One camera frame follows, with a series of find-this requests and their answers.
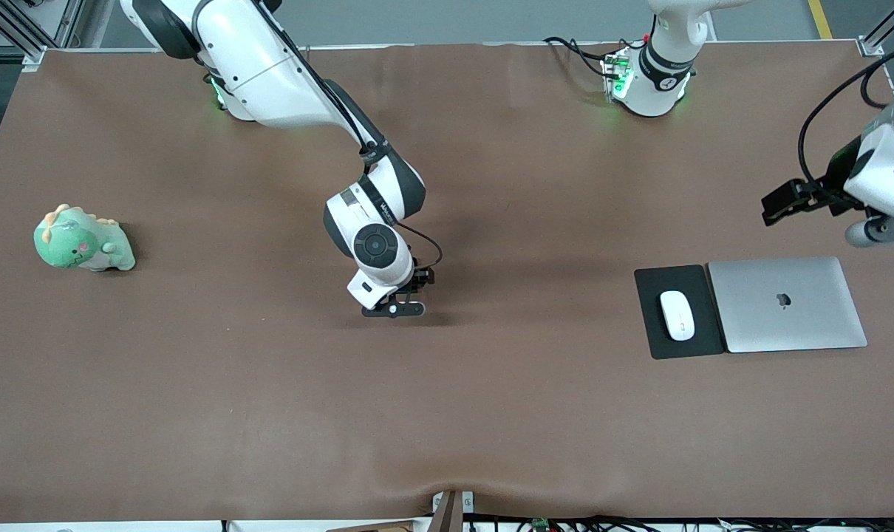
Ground brown table cover cloth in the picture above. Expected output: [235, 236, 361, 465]
[0, 41, 894, 522]

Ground black mouse pad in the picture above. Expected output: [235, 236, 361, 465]
[633, 265, 727, 361]

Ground white computer mouse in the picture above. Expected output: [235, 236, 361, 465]
[659, 290, 696, 342]

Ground aluminium frame strut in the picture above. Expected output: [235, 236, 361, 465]
[0, 0, 87, 72]
[856, 0, 894, 57]

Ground brown wooden post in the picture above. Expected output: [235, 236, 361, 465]
[432, 490, 464, 532]

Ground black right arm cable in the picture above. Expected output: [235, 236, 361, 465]
[253, 0, 445, 272]

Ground black looped cable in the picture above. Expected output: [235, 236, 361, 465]
[859, 68, 894, 113]

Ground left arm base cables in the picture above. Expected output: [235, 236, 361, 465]
[543, 35, 619, 79]

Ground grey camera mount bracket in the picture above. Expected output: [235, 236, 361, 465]
[430, 490, 477, 516]

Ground silver laptop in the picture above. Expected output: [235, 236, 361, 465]
[707, 256, 869, 354]

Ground green dinosaur plush toy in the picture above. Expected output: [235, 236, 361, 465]
[33, 203, 137, 273]

